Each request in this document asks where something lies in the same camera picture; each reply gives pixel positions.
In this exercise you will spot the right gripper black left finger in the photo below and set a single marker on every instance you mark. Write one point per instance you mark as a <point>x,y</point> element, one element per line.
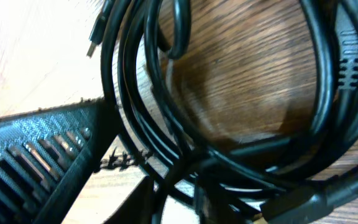
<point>47,156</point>

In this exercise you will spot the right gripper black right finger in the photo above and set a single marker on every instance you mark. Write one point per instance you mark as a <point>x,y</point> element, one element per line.
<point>137,207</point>

